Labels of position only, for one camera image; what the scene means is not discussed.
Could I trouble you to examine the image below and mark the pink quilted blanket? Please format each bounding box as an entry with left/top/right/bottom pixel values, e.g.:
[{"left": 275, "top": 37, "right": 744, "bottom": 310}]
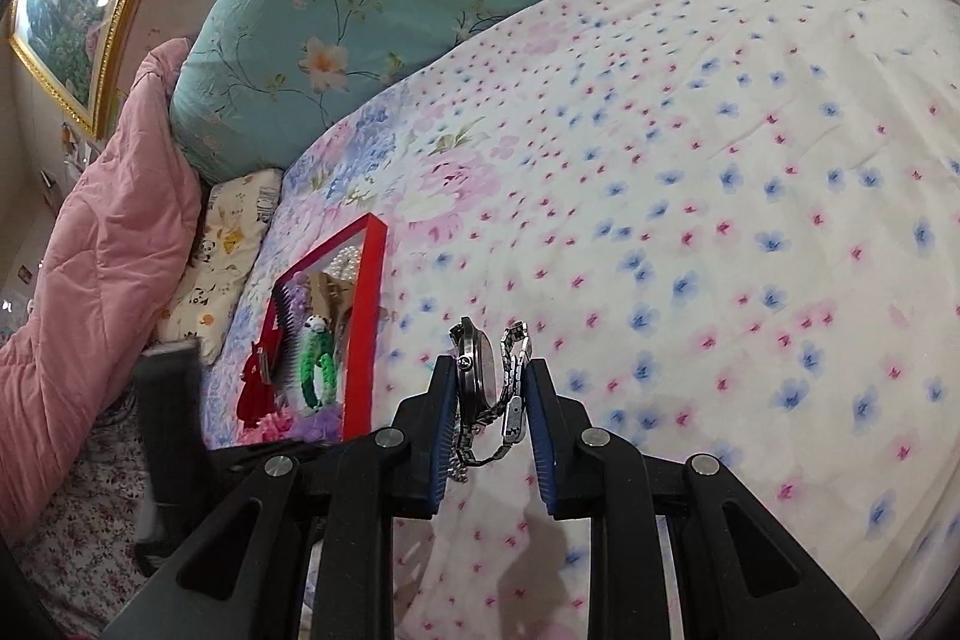
[{"left": 2, "top": 37, "right": 202, "bottom": 544}]

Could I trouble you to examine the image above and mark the cream cartoon print pillow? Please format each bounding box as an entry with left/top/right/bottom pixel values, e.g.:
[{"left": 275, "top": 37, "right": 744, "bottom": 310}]
[{"left": 155, "top": 169, "right": 281, "bottom": 367}]

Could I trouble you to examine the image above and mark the small floral under sheet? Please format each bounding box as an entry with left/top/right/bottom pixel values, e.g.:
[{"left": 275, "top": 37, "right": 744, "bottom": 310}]
[{"left": 13, "top": 393, "right": 146, "bottom": 638}]

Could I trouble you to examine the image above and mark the white pearl bracelet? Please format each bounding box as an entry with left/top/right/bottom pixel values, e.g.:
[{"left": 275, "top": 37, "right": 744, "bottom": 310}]
[{"left": 325, "top": 242, "right": 368, "bottom": 286}]

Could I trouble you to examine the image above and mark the red velvet bow clip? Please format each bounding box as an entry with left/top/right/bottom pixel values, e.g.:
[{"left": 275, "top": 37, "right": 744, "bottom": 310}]
[{"left": 236, "top": 342, "right": 275, "bottom": 429}]

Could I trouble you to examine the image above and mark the beige claw hair clip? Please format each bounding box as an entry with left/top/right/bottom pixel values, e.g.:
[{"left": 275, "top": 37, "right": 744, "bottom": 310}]
[{"left": 308, "top": 271, "right": 355, "bottom": 335}]

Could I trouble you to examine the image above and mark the pink flower scrunchie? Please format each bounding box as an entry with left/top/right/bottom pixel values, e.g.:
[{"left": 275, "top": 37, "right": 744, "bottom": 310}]
[{"left": 238, "top": 408, "right": 296, "bottom": 445}]

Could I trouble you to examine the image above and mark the green braided hair tie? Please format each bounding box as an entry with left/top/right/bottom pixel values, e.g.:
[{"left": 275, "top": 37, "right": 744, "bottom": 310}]
[{"left": 298, "top": 313, "right": 340, "bottom": 416}]

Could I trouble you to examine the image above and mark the silver wrist watch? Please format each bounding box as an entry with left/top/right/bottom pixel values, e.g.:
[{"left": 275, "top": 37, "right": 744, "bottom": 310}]
[{"left": 449, "top": 317, "right": 532, "bottom": 484}]

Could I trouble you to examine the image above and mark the red jewelry box tray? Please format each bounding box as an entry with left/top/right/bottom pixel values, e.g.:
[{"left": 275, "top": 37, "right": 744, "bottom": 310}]
[{"left": 251, "top": 213, "right": 387, "bottom": 442}]

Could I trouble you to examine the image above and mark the purple flower scrunchie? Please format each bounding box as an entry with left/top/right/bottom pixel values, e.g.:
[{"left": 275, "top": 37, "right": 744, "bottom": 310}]
[{"left": 290, "top": 406, "right": 343, "bottom": 445}]

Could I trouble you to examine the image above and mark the floral bed sheet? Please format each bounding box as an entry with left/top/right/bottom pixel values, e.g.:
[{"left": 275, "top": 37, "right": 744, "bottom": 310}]
[{"left": 202, "top": 0, "right": 958, "bottom": 638}]

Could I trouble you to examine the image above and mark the black hair comb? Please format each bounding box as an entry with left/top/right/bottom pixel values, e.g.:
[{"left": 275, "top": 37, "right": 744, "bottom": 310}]
[{"left": 272, "top": 276, "right": 304, "bottom": 401}]

